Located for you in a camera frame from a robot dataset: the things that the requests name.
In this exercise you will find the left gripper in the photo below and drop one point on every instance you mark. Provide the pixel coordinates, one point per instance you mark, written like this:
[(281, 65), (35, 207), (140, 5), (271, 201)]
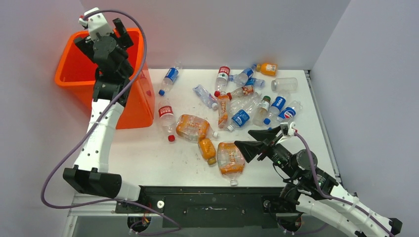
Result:
[(122, 34)]

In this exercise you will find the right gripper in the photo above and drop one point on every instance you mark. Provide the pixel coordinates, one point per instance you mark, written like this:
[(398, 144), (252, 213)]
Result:
[(249, 148)]

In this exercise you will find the crushed orange tea bottle front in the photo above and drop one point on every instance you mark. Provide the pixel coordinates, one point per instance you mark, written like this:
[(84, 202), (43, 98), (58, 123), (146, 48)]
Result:
[(231, 162)]

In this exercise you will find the small orange juice bottle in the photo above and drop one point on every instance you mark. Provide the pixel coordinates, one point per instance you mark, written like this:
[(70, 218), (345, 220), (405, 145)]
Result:
[(208, 151)]

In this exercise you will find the large crushed orange tea bottle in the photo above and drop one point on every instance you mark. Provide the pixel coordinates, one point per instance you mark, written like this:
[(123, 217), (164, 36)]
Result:
[(194, 129)]

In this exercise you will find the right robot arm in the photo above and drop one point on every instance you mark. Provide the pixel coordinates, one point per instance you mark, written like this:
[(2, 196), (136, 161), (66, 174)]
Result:
[(310, 190)]

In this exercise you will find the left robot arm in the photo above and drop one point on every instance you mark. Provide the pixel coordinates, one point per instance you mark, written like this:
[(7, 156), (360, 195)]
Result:
[(89, 174)]

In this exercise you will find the blue label bottle near bin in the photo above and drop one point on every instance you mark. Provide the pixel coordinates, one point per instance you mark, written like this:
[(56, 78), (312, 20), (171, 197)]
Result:
[(170, 78)]

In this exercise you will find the green cap tea bottle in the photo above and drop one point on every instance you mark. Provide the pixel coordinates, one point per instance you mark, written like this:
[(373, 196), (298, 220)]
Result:
[(262, 110)]

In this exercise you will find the blue label clear bottle centre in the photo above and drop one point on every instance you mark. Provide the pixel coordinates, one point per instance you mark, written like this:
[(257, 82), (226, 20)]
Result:
[(244, 112)]

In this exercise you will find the pepsi bottle upper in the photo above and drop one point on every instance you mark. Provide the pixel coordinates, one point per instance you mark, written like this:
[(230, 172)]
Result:
[(276, 107)]

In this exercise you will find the pepsi bottle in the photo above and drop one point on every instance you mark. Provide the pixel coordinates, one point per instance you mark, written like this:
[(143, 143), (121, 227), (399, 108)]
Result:
[(287, 113), (276, 107)]

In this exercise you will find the pepsi bottle lower right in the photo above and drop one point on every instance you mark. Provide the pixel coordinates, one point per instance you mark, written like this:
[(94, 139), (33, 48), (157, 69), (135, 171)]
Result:
[(287, 113)]

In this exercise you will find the brown label red cap bottle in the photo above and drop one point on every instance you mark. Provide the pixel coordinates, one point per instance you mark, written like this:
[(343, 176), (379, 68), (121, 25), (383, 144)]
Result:
[(241, 92)]

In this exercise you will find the slim orange label bottle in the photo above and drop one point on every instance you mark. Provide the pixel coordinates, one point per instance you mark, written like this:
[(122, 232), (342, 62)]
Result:
[(223, 102)]

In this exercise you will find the clear wide plastic jar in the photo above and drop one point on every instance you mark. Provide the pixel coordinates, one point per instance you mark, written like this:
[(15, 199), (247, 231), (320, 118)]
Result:
[(284, 84)]

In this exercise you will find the light blue crushed bottle back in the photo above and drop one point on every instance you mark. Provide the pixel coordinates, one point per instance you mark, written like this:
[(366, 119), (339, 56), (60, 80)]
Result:
[(257, 83)]

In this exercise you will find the blue label bottle at back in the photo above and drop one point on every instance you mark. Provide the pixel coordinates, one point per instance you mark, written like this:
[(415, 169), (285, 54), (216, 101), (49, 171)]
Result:
[(242, 78)]

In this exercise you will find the crushed clear water bottle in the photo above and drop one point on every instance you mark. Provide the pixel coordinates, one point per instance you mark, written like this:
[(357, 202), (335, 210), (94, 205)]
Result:
[(206, 97)]

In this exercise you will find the red white label bottle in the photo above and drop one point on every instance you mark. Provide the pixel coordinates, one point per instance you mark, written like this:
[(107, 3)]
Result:
[(221, 80)]

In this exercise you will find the orange juice bottle at back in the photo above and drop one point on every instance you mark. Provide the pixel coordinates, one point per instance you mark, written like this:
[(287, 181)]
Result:
[(268, 69)]

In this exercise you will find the clear bottle red label red cap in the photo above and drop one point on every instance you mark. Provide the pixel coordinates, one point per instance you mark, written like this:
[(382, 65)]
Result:
[(167, 119)]

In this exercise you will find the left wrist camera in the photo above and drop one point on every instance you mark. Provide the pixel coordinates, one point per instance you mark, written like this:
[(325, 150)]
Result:
[(97, 25)]

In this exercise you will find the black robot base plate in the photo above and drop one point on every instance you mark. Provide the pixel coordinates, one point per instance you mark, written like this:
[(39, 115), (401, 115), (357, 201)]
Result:
[(220, 207)]

